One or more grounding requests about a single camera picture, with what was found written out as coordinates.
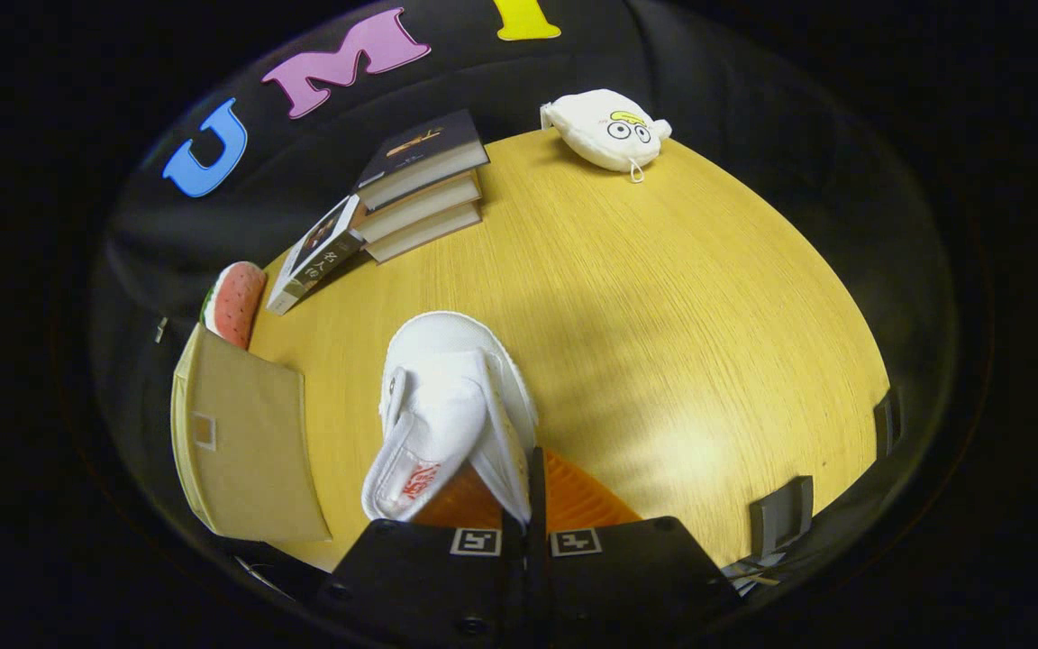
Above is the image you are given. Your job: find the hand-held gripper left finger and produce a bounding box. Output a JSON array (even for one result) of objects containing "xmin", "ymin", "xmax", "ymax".
[{"xmin": 321, "ymin": 464, "xmax": 534, "ymax": 646}]

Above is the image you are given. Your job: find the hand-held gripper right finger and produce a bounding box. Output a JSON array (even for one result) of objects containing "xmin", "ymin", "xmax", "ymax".
[{"xmin": 533, "ymin": 446, "xmax": 743, "ymax": 646}]

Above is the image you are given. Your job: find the white canvas shoe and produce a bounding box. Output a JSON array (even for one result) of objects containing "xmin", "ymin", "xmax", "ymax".
[{"xmin": 361, "ymin": 311, "xmax": 540, "ymax": 524}]

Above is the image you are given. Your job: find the beige fabric storage box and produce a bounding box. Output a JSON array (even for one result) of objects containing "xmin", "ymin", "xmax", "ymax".
[{"xmin": 170, "ymin": 324, "xmax": 332, "ymax": 544}]

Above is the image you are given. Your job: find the black table edge clamp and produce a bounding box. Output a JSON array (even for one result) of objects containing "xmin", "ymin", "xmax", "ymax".
[
  {"xmin": 749, "ymin": 476, "xmax": 815, "ymax": 555},
  {"xmin": 873, "ymin": 389, "xmax": 900, "ymax": 459}
]

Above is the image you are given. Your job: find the watermelon slice plush toy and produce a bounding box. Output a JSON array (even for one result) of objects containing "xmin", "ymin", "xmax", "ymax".
[{"xmin": 200, "ymin": 261, "xmax": 268, "ymax": 350}]

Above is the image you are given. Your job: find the white portrait cover book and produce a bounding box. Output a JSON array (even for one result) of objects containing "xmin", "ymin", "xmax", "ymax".
[{"xmin": 267, "ymin": 194, "xmax": 367, "ymax": 316}]

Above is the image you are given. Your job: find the black cover book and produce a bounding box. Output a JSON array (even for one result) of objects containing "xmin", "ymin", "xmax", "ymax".
[{"xmin": 355, "ymin": 109, "xmax": 490, "ymax": 211}]

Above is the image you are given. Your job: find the white plush pouch with eyes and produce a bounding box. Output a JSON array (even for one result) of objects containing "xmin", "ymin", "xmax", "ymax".
[{"xmin": 540, "ymin": 88, "xmax": 672, "ymax": 183}]

